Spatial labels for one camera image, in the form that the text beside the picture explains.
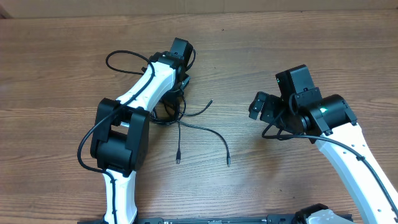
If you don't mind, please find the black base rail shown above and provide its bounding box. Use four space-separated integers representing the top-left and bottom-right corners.
77 203 354 224

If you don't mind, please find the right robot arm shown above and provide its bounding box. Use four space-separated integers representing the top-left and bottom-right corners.
248 65 397 223

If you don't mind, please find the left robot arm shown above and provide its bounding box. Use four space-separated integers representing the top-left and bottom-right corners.
90 38 194 223

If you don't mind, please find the black usb cable bundle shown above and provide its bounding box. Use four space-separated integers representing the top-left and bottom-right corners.
149 90 231 168

